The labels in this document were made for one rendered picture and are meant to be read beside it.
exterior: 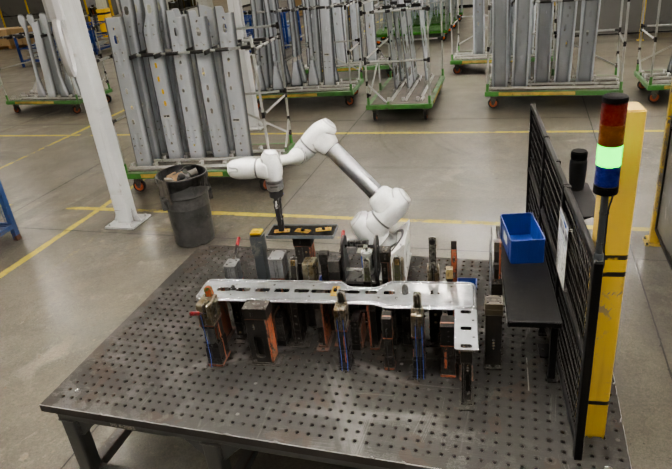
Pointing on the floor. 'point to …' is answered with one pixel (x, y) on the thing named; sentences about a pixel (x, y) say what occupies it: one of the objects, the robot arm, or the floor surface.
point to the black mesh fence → (540, 178)
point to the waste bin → (187, 203)
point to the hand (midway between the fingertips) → (280, 224)
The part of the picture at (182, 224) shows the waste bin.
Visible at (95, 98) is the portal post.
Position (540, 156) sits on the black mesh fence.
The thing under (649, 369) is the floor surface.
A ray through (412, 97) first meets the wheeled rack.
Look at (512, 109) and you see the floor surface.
